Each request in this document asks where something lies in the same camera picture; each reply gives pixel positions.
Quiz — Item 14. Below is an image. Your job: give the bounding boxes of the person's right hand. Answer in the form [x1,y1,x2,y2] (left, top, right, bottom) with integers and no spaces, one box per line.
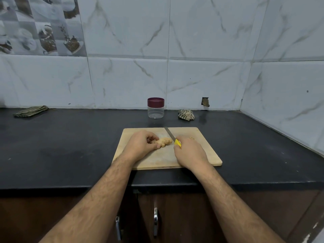
[172,136,210,173]

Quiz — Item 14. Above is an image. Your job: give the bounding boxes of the person's left hand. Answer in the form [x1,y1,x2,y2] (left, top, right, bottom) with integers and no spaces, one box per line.
[121,130,161,165]

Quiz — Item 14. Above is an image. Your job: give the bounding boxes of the wooden cutting board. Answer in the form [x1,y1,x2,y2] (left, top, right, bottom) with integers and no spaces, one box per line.
[112,127,223,171]

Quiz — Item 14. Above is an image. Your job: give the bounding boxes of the beige ginger root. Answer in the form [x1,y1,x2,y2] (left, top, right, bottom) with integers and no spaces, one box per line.
[154,137,173,149]

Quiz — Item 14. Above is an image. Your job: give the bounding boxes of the yellow handled knife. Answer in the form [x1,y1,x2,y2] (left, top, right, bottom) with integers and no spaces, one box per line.
[163,126,182,148]

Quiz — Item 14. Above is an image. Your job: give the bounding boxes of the clear jar maroon lid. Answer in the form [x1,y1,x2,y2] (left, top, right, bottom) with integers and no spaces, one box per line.
[147,97,165,119]

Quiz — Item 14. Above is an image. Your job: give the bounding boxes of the person's left forearm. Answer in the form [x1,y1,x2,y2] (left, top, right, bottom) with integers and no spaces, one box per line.
[39,158,136,243]

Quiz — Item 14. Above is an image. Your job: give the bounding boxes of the person's right forearm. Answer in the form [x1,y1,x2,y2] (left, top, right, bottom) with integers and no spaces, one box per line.
[192,163,285,243]

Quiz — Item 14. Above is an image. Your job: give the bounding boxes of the black countertop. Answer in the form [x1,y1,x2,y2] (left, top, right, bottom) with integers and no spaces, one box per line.
[0,108,324,190]

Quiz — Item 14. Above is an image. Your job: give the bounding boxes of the crumpled patterned cloth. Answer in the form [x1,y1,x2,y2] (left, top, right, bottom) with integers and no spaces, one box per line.
[178,109,195,122]

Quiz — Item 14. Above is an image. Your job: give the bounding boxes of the brown wooden cabinet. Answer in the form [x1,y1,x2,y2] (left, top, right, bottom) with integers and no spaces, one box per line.
[0,184,324,243]

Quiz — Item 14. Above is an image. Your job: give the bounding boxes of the folded green cloth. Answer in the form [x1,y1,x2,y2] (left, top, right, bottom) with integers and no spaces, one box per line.
[13,105,50,118]

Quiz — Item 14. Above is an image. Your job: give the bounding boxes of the decorative picture tiles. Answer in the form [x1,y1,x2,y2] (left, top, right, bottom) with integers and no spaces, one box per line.
[0,0,87,57]

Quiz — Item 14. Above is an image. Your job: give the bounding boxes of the metal cabinet handle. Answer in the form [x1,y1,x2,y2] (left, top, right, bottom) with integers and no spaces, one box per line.
[115,215,123,241]
[153,208,161,237]

